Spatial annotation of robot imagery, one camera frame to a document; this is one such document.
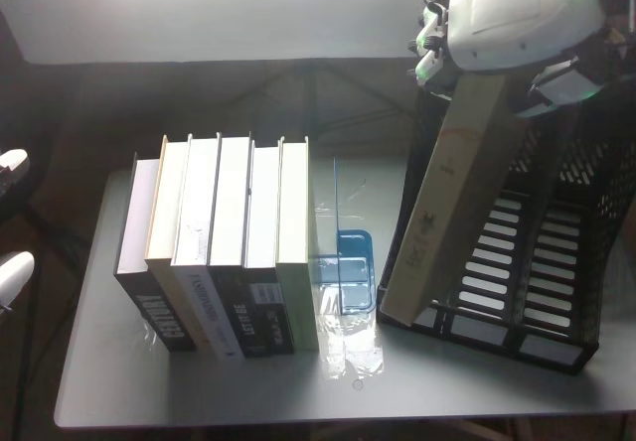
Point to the white spine book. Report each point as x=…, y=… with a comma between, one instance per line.
x=196, y=212

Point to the black book large lettering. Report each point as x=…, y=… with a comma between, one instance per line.
x=164, y=322

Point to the beige cover book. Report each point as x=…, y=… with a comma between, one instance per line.
x=447, y=188

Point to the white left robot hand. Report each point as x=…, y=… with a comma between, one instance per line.
x=12, y=272

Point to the blue transparent bookend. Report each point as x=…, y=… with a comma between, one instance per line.
x=355, y=242

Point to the pale green cover book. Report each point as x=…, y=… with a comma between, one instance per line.
x=293, y=202

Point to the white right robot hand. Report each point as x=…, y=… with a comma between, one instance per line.
x=522, y=14

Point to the black book white lettering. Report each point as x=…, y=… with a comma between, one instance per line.
x=248, y=322

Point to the black plastic file rack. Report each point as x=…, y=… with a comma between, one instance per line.
x=603, y=262

